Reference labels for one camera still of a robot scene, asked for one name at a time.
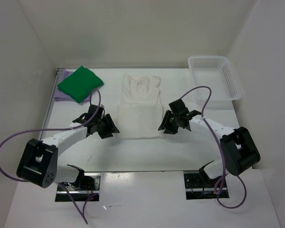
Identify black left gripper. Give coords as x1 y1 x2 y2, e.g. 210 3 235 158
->
95 113 119 139

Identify white t-shirt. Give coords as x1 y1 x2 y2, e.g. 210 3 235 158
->
117 74 164 140

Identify green t-shirt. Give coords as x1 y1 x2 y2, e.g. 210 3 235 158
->
57 66 105 104

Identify purple t-shirt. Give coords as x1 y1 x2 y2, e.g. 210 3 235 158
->
53 69 95 104

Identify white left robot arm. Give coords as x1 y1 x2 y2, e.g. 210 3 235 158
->
16 105 119 190

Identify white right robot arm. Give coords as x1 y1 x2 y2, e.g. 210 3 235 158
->
103 99 260 187

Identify white plastic basket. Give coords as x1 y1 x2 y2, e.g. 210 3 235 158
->
188 56 241 107

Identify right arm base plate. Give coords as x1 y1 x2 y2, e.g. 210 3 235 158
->
183 171 218 200

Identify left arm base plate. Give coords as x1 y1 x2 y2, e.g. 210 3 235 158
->
62 172 101 202

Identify aluminium table edge rail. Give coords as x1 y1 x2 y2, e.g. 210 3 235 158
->
41 68 65 129

